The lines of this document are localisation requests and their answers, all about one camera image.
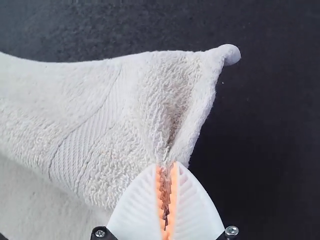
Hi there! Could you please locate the black mat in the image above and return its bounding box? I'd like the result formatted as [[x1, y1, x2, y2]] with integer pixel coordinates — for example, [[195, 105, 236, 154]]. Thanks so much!
[[0, 0, 320, 240]]

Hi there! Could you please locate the pale towel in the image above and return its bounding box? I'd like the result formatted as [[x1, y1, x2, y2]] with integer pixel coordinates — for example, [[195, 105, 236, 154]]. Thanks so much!
[[0, 43, 242, 240]]

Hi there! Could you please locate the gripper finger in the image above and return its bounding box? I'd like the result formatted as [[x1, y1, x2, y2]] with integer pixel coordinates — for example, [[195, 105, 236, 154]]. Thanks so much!
[[167, 161, 240, 240], [90, 163, 169, 240]]

